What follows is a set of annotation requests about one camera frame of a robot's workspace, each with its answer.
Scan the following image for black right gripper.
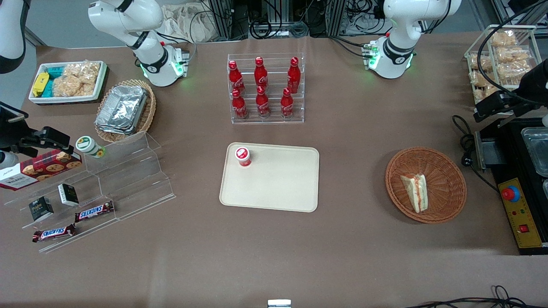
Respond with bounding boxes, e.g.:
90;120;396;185
0;102;72;151

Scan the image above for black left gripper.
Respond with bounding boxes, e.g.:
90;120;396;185
473;59;548;124

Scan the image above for triangle sandwich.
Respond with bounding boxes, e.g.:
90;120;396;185
400;173;429;213

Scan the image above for steel tray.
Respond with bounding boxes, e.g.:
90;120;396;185
521;127;548;178

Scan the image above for brown round wicker basket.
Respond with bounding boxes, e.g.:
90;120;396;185
384;146;468;224

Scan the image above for light oval wicker basket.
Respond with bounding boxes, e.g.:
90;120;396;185
95;79;157;143

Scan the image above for beige plastic tray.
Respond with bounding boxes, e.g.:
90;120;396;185
219;142;321;213

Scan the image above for bagged bread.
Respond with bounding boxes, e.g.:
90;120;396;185
496;46;532;63
498;60;532;80
468;53;491;71
469;70;494;87
474;85;498;103
489;30;518;47

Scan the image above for red cookie box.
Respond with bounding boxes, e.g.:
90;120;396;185
0;149;83;191

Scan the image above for green lid cup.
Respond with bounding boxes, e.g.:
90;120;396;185
75;136;106;159

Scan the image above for black appliance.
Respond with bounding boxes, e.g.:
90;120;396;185
474;116;548;256

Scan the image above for yellow snack packet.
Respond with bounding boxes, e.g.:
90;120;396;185
33;72;50;98

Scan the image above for clear bag of crackers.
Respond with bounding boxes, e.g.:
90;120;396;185
63;62;101;83
52;75;94;98

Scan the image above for small black box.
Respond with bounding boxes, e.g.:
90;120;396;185
57;183;80;207
28;196;55;222

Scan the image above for white plastic snack bin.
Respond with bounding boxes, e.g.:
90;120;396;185
28;60;108;105

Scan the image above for stacked foil containers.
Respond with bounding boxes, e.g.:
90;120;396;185
95;85;149;135

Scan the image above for snickers bar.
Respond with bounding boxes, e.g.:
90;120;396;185
32;224;77;243
74;201;115;223

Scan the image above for clear acrylic stepped shelf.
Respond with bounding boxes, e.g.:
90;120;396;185
3;131;176;254

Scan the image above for yellow control panel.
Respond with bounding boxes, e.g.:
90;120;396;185
497;177;545;249

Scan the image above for beige cloth bag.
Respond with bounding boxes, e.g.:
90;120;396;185
159;3;224;44

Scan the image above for red cola bottle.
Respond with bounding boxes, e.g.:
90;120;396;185
231;89;248;120
254;56;269;90
287;56;301;94
280;88;295;119
228;60;245;95
256;86;271;118

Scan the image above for red lid yogurt cup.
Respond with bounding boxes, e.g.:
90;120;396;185
234;146;253;168

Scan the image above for clear acrylic bottle rack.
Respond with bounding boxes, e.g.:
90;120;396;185
227;53;306;125

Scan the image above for black power cable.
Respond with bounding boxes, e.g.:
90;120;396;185
452;114;500;192

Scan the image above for white wire rack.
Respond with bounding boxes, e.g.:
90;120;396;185
464;24;539;106

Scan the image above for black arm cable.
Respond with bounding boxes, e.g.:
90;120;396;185
477;0;548;105

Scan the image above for aluminium frame post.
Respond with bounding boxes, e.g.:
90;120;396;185
325;0;348;36
209;0;235;40

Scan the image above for black floor cables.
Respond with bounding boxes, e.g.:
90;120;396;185
405;285;548;308

